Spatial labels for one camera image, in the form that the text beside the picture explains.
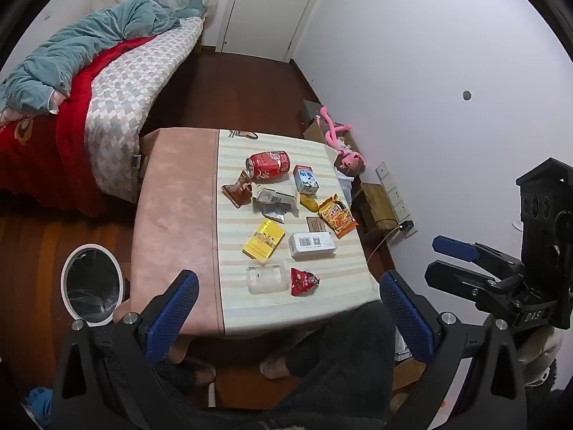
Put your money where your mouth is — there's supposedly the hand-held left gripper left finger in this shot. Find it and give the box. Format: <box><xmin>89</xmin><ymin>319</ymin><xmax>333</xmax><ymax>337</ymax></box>
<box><xmin>49</xmin><ymin>269</ymin><xmax>211</xmax><ymax>430</ymax></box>

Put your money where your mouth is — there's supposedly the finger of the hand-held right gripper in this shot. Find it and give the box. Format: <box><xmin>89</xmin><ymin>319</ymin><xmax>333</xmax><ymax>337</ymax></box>
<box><xmin>424</xmin><ymin>260</ymin><xmax>516</xmax><ymax>312</ymax></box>
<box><xmin>432</xmin><ymin>235</ymin><xmax>525</xmax><ymax>281</ymax></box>

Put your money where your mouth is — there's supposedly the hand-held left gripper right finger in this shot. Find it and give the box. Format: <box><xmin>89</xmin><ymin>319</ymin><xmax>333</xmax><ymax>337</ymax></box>
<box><xmin>380</xmin><ymin>270</ymin><xmax>530</xmax><ymax>430</ymax></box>

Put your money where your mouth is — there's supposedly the white round waste bin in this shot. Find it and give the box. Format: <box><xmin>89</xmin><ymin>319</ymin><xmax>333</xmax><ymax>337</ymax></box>
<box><xmin>60</xmin><ymin>244</ymin><xmax>125</xmax><ymax>328</ymax></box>

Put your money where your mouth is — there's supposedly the silver foil wrapper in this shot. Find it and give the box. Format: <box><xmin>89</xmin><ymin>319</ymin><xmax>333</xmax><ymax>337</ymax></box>
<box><xmin>253</xmin><ymin>187</ymin><xmax>300</xmax><ymax>224</ymax></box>

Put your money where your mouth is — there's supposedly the blue and white milk carton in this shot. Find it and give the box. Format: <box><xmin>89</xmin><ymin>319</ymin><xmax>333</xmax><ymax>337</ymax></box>
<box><xmin>293</xmin><ymin>165</ymin><xmax>321</xmax><ymax>196</ymax></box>

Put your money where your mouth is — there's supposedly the person's right leg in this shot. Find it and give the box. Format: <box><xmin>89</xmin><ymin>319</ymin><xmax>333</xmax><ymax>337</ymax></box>
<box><xmin>259</xmin><ymin>302</ymin><xmax>397</xmax><ymax>430</ymax></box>

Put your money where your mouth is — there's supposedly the striped table cloth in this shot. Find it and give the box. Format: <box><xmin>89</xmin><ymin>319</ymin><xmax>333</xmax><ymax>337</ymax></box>
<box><xmin>217</xmin><ymin>130</ymin><xmax>382</xmax><ymax>339</ymax></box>

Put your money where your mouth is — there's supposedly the white power strip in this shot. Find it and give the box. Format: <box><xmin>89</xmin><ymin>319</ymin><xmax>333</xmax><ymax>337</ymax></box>
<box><xmin>375</xmin><ymin>161</ymin><xmax>418</xmax><ymax>237</ymax></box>

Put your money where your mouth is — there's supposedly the wooden crate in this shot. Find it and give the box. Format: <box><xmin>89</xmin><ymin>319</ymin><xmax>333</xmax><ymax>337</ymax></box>
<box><xmin>353</xmin><ymin>182</ymin><xmax>400</xmax><ymax>234</ymax></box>

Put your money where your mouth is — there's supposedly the clear plastic tray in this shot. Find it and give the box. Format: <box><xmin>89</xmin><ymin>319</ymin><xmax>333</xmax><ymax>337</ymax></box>
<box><xmin>246</xmin><ymin>261</ymin><xmax>290</xmax><ymax>295</ymax></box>

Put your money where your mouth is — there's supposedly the pink table cloth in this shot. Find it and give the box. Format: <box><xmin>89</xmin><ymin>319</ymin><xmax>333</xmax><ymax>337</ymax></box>
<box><xmin>114</xmin><ymin>128</ymin><xmax>223</xmax><ymax>336</ymax></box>

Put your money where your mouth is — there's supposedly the small red wrapper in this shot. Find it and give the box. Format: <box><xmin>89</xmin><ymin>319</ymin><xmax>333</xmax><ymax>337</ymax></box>
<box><xmin>290</xmin><ymin>267</ymin><xmax>321</xmax><ymax>297</ymax></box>

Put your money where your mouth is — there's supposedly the yellow cardboard box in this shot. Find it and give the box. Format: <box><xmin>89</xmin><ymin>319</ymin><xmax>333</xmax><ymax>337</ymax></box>
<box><xmin>242</xmin><ymin>220</ymin><xmax>286</xmax><ymax>261</ymax></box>

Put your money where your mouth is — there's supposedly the white cardboard box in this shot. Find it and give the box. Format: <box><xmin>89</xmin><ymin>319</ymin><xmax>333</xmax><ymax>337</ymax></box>
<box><xmin>288</xmin><ymin>231</ymin><xmax>338</xmax><ymax>261</ymax></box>

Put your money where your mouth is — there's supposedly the orange snack packet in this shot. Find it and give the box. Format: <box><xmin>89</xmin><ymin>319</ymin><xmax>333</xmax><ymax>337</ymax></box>
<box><xmin>318</xmin><ymin>194</ymin><xmax>359</xmax><ymax>239</ymax></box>

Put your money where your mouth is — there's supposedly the white bag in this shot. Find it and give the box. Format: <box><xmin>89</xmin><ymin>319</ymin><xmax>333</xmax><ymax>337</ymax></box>
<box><xmin>335</xmin><ymin>167</ymin><xmax>357</xmax><ymax>202</ymax></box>

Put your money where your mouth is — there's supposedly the pink plush toy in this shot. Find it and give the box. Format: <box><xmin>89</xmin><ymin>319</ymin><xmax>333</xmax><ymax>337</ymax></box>
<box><xmin>315</xmin><ymin>106</ymin><xmax>366</xmax><ymax>176</ymax></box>

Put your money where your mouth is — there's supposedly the brown snack wrapper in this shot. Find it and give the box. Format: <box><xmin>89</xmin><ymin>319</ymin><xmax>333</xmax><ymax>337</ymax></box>
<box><xmin>221</xmin><ymin>171</ymin><xmax>257</xmax><ymax>208</ymax></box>

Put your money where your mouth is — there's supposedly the blue cloth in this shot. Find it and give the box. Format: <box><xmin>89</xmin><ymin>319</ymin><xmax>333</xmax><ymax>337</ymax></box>
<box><xmin>22</xmin><ymin>386</ymin><xmax>55</xmax><ymax>429</ymax></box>

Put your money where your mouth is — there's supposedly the red soda can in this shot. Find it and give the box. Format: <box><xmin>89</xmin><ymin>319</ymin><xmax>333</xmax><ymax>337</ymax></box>
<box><xmin>245</xmin><ymin>150</ymin><xmax>292</xmax><ymax>183</ymax></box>

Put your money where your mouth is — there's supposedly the brown cardboard box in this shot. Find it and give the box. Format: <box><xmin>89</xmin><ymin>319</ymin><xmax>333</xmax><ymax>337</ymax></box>
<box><xmin>303</xmin><ymin>116</ymin><xmax>359</xmax><ymax>155</ymax></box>

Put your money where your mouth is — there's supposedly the grey box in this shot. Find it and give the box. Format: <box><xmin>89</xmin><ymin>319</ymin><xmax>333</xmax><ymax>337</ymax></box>
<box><xmin>301</xmin><ymin>100</ymin><xmax>324</xmax><ymax>123</ymax></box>

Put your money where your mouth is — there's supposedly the red blanket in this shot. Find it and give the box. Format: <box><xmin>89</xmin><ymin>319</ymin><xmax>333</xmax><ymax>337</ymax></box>
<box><xmin>0</xmin><ymin>36</ymin><xmax>157</xmax><ymax>216</ymax></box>

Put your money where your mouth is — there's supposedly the checkered bed sheet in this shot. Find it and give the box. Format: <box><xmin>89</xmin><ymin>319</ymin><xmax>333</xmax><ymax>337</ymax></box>
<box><xmin>85</xmin><ymin>17</ymin><xmax>203</xmax><ymax>205</ymax></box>

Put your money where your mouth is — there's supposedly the wooden bed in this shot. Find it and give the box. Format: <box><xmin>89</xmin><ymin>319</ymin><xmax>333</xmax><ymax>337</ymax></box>
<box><xmin>0</xmin><ymin>0</ymin><xmax>221</xmax><ymax>216</ymax></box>

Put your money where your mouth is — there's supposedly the teal quilt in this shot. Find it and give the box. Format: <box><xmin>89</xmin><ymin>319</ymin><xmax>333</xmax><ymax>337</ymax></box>
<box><xmin>0</xmin><ymin>0</ymin><xmax>209</xmax><ymax>114</ymax></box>

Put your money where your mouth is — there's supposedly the white door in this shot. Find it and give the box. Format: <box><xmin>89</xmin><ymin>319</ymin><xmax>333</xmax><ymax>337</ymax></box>
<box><xmin>215</xmin><ymin>0</ymin><xmax>335</xmax><ymax>63</ymax></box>

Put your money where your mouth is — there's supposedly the tan cable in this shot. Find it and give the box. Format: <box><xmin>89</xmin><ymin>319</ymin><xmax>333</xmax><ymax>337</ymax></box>
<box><xmin>366</xmin><ymin>225</ymin><xmax>401</xmax><ymax>267</ymax></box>

